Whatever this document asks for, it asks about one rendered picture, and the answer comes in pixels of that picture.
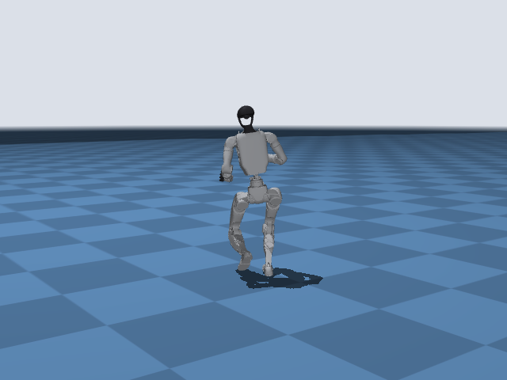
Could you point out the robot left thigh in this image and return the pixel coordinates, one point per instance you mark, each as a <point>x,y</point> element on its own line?
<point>239,205</point>

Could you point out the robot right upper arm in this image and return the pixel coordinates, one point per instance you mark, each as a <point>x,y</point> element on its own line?
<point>277,148</point>

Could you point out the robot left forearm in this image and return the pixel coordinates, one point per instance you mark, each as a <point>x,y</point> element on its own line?
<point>227,177</point>

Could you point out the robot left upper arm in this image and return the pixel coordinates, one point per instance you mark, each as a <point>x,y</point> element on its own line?
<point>228,154</point>

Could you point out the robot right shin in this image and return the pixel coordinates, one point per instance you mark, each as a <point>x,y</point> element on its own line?
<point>268,247</point>

